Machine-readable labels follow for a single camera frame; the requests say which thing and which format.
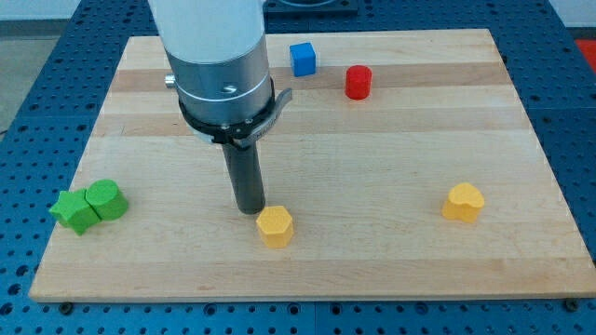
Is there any red cylinder block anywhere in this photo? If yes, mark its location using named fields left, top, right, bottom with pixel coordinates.
left=345, top=65, right=373, bottom=101

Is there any blue cube block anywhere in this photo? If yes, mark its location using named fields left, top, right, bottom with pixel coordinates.
left=290, top=42, right=317, bottom=77

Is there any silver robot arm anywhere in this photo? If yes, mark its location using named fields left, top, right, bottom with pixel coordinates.
left=149, top=0, right=292, bottom=148

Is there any green star block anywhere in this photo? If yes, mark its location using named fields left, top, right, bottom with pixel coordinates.
left=49, top=188, right=101, bottom=235

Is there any wooden board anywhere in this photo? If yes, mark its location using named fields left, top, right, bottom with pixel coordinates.
left=30, top=29, right=595, bottom=302

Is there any yellow hexagon block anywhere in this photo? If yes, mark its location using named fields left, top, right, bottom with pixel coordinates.
left=256, top=206, right=294, bottom=248

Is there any green cylinder block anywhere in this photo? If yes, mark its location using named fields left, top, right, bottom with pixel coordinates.
left=86, top=179, right=129, bottom=221

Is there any yellow heart block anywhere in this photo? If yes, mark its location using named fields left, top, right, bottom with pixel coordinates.
left=441, top=182, right=485, bottom=223

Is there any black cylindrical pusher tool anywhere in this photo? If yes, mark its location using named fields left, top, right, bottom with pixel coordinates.
left=223, top=144, right=265, bottom=214

